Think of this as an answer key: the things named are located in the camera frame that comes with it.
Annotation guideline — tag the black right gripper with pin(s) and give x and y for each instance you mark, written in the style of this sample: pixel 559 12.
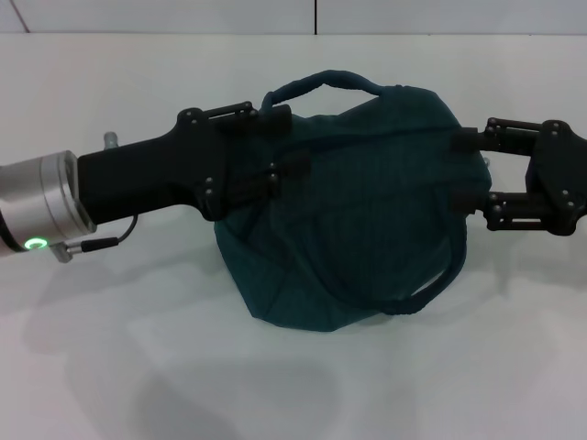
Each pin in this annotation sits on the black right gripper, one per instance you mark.
pixel 557 179

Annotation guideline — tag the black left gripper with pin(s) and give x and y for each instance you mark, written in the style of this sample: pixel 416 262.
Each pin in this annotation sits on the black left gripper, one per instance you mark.
pixel 156 179

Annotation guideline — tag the dark teal fabric lunch bag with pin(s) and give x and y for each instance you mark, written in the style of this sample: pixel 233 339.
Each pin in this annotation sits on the dark teal fabric lunch bag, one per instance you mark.
pixel 367 220

